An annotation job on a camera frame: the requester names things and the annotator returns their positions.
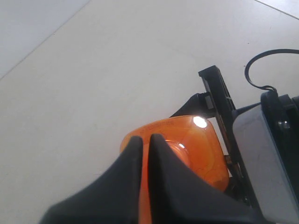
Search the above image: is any orange dish soap pump bottle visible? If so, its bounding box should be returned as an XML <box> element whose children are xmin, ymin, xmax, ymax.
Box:
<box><xmin>120</xmin><ymin>115</ymin><xmax>229</xmax><ymax>224</ymax></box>

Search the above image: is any black right camera cable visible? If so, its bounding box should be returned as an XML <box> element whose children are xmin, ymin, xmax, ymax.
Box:
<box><xmin>244</xmin><ymin>48</ymin><xmax>299</xmax><ymax>93</ymax></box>

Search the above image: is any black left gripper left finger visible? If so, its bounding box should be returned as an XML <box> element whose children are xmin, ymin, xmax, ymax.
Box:
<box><xmin>40</xmin><ymin>136</ymin><xmax>143</xmax><ymax>224</ymax></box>

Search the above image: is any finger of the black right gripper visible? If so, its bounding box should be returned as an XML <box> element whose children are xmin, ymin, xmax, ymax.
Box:
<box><xmin>171</xmin><ymin>92</ymin><xmax>216</xmax><ymax>119</ymax></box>

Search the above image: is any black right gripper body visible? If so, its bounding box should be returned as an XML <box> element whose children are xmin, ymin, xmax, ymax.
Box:
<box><xmin>199</xmin><ymin>65</ymin><xmax>256</xmax><ymax>208</ymax></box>

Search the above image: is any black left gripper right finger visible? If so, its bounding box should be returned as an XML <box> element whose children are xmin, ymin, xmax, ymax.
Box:
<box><xmin>149</xmin><ymin>134</ymin><xmax>264</xmax><ymax>224</ymax></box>

